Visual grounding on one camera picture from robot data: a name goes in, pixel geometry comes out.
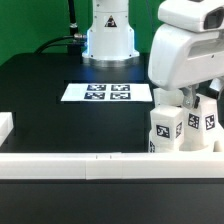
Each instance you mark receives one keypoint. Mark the white round stool seat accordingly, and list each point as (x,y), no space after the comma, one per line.
(152,146)

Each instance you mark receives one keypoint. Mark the white left barrier rail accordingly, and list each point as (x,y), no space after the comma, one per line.
(6,125)

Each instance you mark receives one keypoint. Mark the white marker sheet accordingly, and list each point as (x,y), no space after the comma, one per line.
(105,92)

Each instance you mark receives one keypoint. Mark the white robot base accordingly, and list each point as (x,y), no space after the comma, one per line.
(110,39)

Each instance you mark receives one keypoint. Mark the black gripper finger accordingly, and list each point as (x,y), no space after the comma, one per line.
(217,85)
(190,99)

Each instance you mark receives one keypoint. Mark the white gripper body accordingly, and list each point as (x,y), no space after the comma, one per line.
(180,58)

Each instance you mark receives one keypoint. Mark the white front barrier rail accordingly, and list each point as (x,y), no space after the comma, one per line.
(91,166)

